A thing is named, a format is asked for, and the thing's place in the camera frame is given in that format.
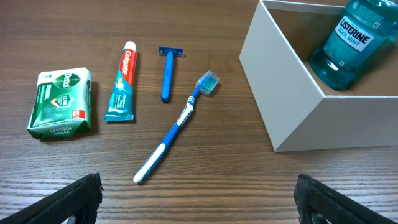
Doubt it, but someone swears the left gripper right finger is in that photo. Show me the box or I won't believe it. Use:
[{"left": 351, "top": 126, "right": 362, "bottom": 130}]
[{"left": 294, "top": 174, "right": 397, "bottom": 224}]

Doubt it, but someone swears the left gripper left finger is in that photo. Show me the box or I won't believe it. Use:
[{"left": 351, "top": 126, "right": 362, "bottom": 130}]
[{"left": 1, "top": 173, "right": 103, "bottom": 224}]

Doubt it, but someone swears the green Dettol soap bar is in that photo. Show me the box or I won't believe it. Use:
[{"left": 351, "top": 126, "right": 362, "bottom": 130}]
[{"left": 27, "top": 67, "right": 92, "bottom": 140}]

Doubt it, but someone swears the blue mouthwash bottle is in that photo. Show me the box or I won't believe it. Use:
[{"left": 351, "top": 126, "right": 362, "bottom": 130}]
[{"left": 309, "top": 0, "right": 397, "bottom": 90}]

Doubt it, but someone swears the white cardboard box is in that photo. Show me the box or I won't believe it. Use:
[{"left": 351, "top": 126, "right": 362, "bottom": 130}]
[{"left": 239, "top": 1, "right": 397, "bottom": 152}]

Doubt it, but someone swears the red teal toothpaste tube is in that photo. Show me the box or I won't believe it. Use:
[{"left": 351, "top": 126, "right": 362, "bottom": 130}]
[{"left": 104, "top": 41, "right": 137, "bottom": 122}]

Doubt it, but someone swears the blue white toothbrush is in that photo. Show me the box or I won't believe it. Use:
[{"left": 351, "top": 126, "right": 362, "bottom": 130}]
[{"left": 133, "top": 70, "right": 219, "bottom": 184}]

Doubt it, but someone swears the blue disposable razor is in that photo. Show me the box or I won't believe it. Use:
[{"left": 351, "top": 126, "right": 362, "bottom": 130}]
[{"left": 158, "top": 47, "right": 184, "bottom": 103}]

